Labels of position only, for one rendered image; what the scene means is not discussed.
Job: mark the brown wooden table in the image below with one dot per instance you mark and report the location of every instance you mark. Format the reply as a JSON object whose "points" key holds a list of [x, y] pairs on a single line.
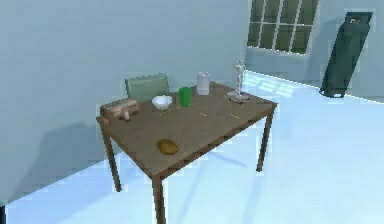
{"points": [[200, 128]]}

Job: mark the small pale shaker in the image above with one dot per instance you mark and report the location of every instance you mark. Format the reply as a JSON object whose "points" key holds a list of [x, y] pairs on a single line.
{"points": [[126, 113]]}

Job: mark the white bowl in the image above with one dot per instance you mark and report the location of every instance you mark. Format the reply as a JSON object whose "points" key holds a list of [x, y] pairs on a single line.
{"points": [[162, 102]]}

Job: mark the green chair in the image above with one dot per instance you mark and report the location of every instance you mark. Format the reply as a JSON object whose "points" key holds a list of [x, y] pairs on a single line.
{"points": [[147, 87]]}

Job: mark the white statue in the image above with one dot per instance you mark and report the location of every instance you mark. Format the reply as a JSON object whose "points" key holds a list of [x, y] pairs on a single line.
{"points": [[238, 81]]}

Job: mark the brown potato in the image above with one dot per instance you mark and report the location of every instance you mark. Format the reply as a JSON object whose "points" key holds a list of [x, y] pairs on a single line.
{"points": [[167, 146]]}

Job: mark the green cup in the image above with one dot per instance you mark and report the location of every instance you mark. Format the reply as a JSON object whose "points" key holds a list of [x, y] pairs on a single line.
{"points": [[184, 96]]}

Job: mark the window with white bars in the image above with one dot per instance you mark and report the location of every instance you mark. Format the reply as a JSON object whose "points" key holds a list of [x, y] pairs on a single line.
{"points": [[281, 25]]}

